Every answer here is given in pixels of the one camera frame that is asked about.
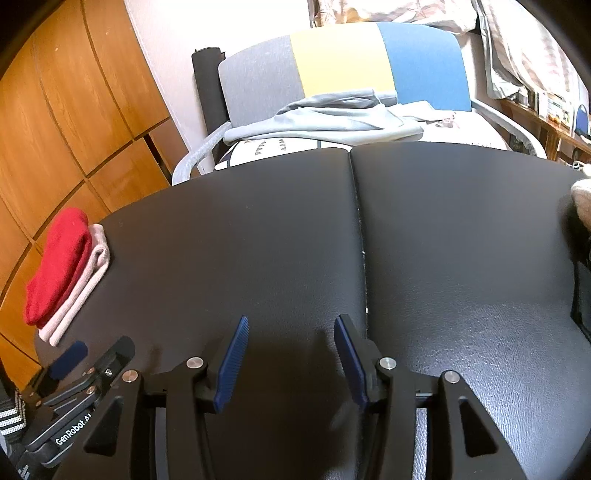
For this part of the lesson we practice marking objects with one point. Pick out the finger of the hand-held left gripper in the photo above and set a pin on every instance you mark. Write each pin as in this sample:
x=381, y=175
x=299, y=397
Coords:
x=69, y=357
x=115, y=353

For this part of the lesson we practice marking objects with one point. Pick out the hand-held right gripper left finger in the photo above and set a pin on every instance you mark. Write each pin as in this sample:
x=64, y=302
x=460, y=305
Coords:
x=233, y=364

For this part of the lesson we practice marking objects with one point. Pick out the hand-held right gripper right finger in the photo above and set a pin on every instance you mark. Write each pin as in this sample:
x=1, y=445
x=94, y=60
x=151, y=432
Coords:
x=349, y=364

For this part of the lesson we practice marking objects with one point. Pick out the person's left forearm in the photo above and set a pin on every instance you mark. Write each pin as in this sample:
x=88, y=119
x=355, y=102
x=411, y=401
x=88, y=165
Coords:
x=11, y=415

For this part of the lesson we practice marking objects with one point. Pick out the folded pale pink garment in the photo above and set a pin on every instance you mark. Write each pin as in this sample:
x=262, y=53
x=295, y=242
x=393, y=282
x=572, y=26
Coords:
x=90, y=272

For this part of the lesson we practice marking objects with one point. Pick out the folded red garment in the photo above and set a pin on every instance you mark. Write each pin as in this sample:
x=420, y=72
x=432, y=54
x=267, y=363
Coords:
x=57, y=263

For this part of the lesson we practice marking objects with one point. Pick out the white cushion with triangle print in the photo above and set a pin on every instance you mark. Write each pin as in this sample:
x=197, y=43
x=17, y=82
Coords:
x=277, y=150

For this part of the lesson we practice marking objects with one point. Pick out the wooden wardrobe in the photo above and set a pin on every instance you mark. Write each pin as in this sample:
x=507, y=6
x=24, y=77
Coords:
x=69, y=115

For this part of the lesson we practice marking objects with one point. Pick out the light grey garment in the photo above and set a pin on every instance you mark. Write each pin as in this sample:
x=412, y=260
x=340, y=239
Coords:
x=332, y=120

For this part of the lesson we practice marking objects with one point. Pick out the white cushion with deer print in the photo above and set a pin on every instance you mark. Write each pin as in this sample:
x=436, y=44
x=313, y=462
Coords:
x=461, y=129

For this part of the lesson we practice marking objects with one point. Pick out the black rolled mat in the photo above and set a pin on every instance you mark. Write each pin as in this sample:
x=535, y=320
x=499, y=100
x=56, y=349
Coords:
x=207, y=87

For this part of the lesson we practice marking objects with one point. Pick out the cream knit garment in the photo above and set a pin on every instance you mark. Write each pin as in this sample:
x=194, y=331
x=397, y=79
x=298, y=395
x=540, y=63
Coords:
x=582, y=198

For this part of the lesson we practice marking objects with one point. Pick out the grey yellow blue chair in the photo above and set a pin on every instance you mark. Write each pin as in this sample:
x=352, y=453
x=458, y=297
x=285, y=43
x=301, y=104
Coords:
x=341, y=60

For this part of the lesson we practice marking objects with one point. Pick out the wooden desk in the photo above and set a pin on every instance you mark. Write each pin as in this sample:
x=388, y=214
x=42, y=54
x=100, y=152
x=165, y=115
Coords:
x=545, y=127

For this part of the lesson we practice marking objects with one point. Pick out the row of books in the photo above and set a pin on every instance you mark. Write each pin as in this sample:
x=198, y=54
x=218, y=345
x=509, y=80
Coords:
x=551, y=105

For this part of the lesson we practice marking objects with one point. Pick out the blue bag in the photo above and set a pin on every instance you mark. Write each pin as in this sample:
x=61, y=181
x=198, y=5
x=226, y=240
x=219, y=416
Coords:
x=582, y=120

